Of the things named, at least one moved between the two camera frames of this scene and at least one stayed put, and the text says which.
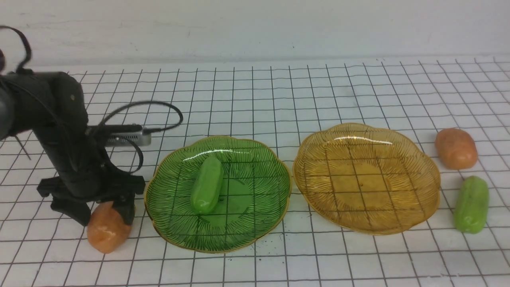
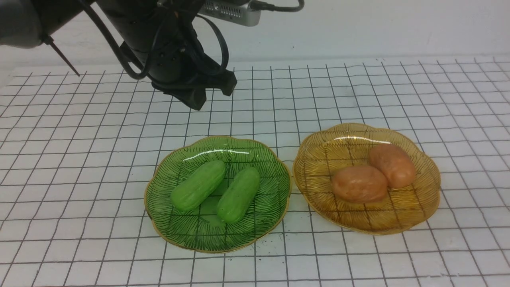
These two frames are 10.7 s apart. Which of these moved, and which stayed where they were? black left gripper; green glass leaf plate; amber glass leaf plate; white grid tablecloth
Moved: black left gripper
Stayed: white grid tablecloth; amber glass leaf plate; green glass leaf plate
